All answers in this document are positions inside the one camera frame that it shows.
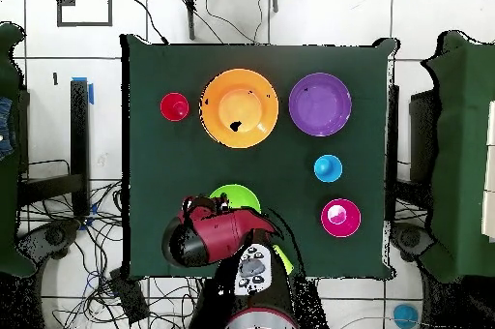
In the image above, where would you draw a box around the green plastic bowl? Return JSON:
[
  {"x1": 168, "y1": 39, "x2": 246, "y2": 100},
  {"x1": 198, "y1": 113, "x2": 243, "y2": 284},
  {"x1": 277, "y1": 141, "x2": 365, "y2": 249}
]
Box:
[{"x1": 208, "y1": 184, "x2": 263, "y2": 215}]

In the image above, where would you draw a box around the yellow-green plastic cup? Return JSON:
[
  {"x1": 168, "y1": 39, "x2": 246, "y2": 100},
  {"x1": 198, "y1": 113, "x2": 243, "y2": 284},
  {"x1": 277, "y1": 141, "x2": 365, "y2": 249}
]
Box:
[{"x1": 272, "y1": 244, "x2": 295, "y2": 275}]

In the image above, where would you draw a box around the orange plastic bowl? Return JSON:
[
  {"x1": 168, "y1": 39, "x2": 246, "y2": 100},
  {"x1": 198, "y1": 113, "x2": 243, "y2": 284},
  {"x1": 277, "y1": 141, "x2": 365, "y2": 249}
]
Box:
[{"x1": 199, "y1": 68, "x2": 280, "y2": 150}]

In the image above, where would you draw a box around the magenta plastic bowl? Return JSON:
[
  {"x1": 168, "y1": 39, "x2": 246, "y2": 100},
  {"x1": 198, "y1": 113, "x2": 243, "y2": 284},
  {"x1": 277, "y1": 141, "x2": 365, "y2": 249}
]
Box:
[{"x1": 320, "y1": 197, "x2": 363, "y2": 238}]

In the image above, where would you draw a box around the red plastic cup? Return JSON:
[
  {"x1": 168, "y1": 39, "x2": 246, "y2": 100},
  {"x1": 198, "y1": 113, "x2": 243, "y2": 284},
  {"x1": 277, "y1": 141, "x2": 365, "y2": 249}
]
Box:
[{"x1": 160, "y1": 91, "x2": 190, "y2": 123}]

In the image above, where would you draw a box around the black power box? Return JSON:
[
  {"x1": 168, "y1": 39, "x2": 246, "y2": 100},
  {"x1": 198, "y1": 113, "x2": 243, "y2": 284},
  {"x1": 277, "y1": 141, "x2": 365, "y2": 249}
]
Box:
[{"x1": 108, "y1": 266, "x2": 151, "y2": 324}]

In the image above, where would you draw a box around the blue plastic cup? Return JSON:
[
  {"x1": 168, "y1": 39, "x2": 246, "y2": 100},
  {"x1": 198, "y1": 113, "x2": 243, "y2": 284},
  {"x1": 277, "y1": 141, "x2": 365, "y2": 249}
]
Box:
[{"x1": 313, "y1": 154, "x2": 344, "y2": 184}]

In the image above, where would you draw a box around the black metal stand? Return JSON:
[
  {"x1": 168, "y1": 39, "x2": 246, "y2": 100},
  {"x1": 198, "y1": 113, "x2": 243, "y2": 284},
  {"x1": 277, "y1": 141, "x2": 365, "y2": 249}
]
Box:
[
  {"x1": 384, "y1": 84, "x2": 440, "y2": 225},
  {"x1": 16, "y1": 79, "x2": 91, "y2": 217}
]

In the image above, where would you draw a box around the purple plastic bowl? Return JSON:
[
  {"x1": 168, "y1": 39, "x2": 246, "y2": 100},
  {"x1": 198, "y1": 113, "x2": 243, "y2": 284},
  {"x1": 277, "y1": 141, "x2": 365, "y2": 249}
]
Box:
[{"x1": 288, "y1": 72, "x2": 353, "y2": 137}]

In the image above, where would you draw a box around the blue tape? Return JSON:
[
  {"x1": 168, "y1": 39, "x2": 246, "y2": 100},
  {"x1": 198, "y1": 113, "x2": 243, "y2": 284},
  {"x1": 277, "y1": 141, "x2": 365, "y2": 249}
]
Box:
[{"x1": 72, "y1": 75, "x2": 95, "y2": 105}]

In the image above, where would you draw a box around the dark green tablecloth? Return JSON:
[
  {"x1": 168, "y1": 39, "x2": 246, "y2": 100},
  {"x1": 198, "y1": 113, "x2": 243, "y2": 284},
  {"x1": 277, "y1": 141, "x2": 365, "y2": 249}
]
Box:
[{"x1": 120, "y1": 33, "x2": 399, "y2": 282}]

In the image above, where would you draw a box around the black tripod stand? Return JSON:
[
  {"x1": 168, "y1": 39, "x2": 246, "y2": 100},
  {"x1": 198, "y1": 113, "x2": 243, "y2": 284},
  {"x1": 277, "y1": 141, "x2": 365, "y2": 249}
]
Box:
[{"x1": 172, "y1": 0, "x2": 280, "y2": 41}]

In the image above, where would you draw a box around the green cloth covered table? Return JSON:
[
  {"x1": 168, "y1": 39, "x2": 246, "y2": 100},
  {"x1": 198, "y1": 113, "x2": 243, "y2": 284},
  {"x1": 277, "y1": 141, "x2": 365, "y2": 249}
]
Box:
[
  {"x1": 421, "y1": 30, "x2": 495, "y2": 284},
  {"x1": 0, "y1": 21, "x2": 36, "y2": 278}
]

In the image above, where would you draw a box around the blue denim fabric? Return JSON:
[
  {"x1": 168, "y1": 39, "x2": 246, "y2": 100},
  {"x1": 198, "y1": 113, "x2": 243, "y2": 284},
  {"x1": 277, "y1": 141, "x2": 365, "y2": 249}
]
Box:
[{"x1": 0, "y1": 96, "x2": 17, "y2": 162}]

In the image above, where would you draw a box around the blue round floor object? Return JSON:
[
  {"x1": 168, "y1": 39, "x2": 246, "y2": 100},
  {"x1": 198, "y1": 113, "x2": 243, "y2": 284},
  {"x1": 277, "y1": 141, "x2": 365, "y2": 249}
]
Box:
[{"x1": 392, "y1": 302, "x2": 420, "y2": 329}]

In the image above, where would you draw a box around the white box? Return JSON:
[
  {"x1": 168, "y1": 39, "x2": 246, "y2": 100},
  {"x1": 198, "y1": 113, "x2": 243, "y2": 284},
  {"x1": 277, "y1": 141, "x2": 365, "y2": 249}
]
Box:
[{"x1": 480, "y1": 100, "x2": 495, "y2": 243}]

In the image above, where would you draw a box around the tangle of cables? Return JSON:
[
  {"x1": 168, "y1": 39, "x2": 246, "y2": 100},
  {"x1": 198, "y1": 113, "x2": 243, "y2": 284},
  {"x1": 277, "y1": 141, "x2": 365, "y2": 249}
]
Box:
[{"x1": 22, "y1": 179, "x2": 202, "y2": 329}]

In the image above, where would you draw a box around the black floor cable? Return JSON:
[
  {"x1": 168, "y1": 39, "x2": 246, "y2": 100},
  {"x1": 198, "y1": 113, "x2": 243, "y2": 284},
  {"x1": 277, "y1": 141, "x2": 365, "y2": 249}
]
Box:
[{"x1": 126, "y1": 0, "x2": 170, "y2": 45}]

